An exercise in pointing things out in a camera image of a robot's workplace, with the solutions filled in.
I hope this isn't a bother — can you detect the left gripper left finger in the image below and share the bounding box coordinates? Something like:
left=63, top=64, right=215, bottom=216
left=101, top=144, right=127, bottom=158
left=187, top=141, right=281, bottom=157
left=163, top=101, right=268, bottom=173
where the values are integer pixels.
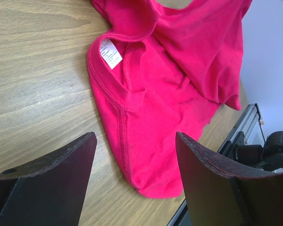
left=0, top=132, right=97, bottom=226

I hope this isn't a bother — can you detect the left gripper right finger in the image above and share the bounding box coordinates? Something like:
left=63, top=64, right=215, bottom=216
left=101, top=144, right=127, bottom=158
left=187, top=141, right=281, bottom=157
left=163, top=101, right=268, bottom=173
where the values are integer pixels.
left=175, top=132, right=283, bottom=226

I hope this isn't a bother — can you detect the red t shirt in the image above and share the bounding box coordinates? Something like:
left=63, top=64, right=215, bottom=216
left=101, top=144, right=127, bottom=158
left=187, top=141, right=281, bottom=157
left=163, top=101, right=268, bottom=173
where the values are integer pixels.
left=87, top=0, right=251, bottom=199

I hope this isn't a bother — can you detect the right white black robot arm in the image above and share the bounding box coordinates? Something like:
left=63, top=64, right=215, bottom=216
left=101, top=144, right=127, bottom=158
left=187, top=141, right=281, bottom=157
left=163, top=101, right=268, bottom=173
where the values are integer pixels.
left=233, top=131, right=283, bottom=172

